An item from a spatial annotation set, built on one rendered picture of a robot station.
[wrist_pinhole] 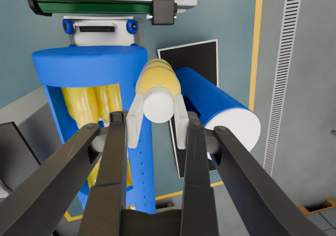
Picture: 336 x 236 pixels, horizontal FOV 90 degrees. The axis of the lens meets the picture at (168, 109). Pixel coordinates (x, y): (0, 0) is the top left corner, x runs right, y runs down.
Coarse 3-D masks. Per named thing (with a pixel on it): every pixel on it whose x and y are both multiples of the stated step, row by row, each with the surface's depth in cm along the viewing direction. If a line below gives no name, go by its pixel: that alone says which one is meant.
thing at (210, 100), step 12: (180, 72) 134; (192, 72) 128; (180, 84) 116; (192, 84) 104; (204, 84) 98; (192, 96) 92; (204, 96) 84; (216, 96) 80; (228, 96) 82; (192, 108) 134; (204, 108) 76; (216, 108) 71; (228, 108) 69; (204, 120) 71
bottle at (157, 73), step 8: (152, 64) 29; (160, 64) 29; (168, 64) 34; (144, 72) 25; (152, 72) 24; (160, 72) 23; (168, 72) 24; (144, 80) 23; (152, 80) 22; (160, 80) 22; (168, 80) 23; (176, 80) 24; (136, 88) 24; (144, 88) 22; (152, 88) 21; (160, 88) 21; (168, 88) 22; (176, 88) 23; (144, 96) 21
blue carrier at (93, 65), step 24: (72, 48) 48; (96, 48) 48; (120, 48) 47; (144, 48) 48; (48, 72) 35; (72, 72) 34; (96, 72) 35; (120, 72) 38; (48, 96) 46; (120, 96) 41; (72, 120) 58; (144, 120) 49; (144, 144) 52; (144, 168) 55; (144, 192) 58
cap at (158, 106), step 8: (152, 96) 19; (160, 96) 19; (168, 96) 19; (144, 104) 19; (152, 104) 20; (160, 104) 20; (168, 104) 20; (144, 112) 20; (152, 112) 20; (160, 112) 20; (168, 112) 20; (152, 120) 20; (160, 120) 20
